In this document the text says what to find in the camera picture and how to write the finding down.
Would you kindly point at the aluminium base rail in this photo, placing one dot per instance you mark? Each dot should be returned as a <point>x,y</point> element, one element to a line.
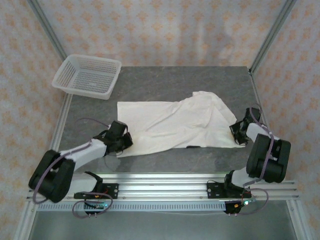
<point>162,190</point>

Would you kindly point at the black mounting bracket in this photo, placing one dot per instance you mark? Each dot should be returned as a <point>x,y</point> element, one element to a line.
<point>231,211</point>
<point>91,214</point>

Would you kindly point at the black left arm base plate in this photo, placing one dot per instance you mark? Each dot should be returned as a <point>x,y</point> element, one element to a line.
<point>113,191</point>

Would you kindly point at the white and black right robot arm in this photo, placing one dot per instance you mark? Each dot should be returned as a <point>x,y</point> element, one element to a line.
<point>280,160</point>

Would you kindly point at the aluminium frame leg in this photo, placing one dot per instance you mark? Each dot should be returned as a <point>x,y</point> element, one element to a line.
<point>296,220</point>
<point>26,222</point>

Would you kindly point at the small circuit board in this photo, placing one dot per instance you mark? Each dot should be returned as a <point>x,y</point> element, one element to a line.
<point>246,203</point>
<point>98,205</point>

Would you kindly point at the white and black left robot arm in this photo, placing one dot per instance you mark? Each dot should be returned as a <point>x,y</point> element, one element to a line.
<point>55,175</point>

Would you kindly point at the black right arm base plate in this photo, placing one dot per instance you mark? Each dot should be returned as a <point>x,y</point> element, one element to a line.
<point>212,191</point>

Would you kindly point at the white t-shirt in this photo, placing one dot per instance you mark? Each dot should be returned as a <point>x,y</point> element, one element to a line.
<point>175,120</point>

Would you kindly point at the aluminium frame post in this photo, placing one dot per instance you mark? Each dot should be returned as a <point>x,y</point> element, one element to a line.
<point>272,30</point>
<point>47,30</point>

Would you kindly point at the white perforated plastic basket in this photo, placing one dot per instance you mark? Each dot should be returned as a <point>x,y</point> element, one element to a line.
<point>85,75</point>

